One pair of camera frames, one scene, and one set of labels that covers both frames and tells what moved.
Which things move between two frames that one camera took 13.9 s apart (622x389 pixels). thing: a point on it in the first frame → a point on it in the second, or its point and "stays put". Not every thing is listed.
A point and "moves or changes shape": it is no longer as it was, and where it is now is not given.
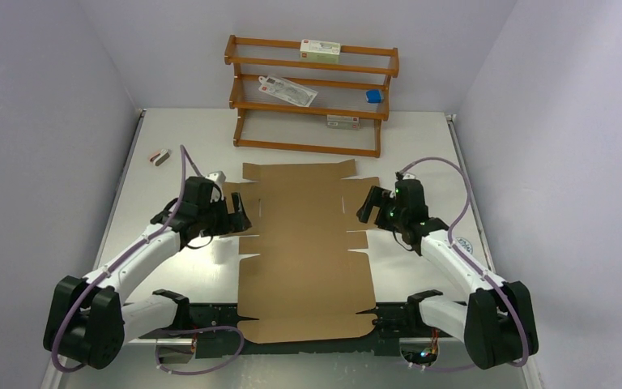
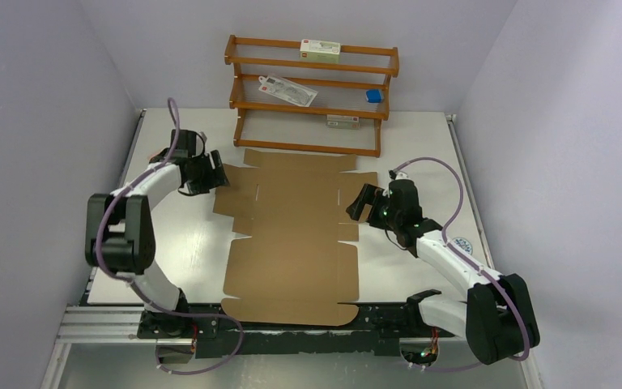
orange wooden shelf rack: [310, 96] stays put
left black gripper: [232, 222] → [210, 182]
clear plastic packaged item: [286, 90] stays put
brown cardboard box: [302, 280] moves or changes shape
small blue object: [373, 96] stays put
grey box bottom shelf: [340, 121] stays put
